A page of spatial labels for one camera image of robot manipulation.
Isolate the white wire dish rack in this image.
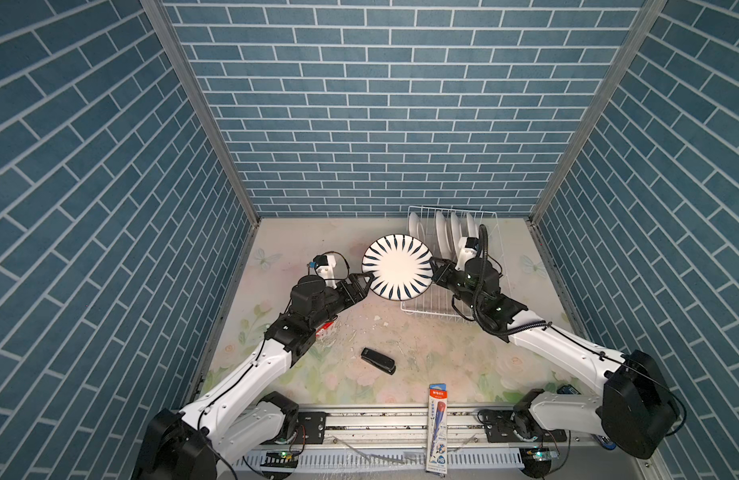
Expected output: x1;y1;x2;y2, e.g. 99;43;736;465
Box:
401;206;509;320

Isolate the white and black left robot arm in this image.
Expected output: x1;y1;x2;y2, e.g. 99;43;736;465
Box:
131;274;373;479

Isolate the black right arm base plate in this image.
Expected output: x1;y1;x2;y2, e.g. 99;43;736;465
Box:
477;409;569;443

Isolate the black stapler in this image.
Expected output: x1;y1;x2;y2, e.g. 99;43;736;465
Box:
360;348;397;375

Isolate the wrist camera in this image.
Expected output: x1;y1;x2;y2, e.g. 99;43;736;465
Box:
455;237;479;271
312;253;337;288

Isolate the aluminium front rail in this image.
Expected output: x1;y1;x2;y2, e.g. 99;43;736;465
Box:
155;404;647;451

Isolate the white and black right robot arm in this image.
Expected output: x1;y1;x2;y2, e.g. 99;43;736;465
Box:
431;258;683;459

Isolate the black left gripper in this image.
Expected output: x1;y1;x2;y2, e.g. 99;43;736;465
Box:
307;272;375;332

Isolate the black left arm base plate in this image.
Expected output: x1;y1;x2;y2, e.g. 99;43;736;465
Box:
262;411;326;446

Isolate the blue striped white plate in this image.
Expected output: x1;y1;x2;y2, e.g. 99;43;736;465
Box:
361;234;433;302

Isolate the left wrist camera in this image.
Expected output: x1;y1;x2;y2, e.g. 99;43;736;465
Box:
312;253;337;288

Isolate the red and white marker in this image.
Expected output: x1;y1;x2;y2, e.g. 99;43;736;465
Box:
316;321;334;338

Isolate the blue and black handheld tool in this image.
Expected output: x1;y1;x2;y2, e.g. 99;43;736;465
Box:
557;384;617;451

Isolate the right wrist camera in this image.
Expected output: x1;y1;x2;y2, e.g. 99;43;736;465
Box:
455;237;479;271

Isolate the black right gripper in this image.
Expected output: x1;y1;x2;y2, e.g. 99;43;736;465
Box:
429;254;483;316

